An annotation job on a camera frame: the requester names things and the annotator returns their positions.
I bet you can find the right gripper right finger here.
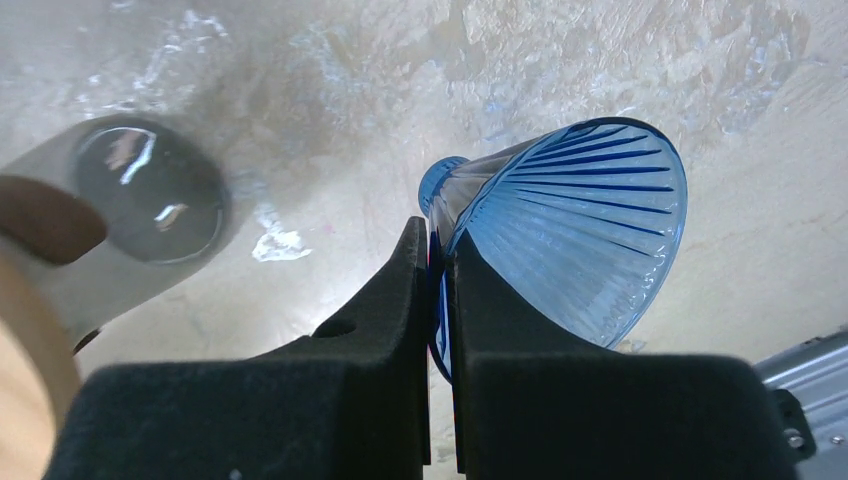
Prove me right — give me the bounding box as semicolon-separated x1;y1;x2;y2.
448;235;797;479

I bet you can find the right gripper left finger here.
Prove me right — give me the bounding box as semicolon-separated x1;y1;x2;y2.
46;217;431;479

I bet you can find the wooden ring dripper holder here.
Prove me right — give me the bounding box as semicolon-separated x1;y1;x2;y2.
0;173;109;480

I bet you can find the glass carafe with collar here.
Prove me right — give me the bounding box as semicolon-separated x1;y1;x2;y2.
1;114;233;346

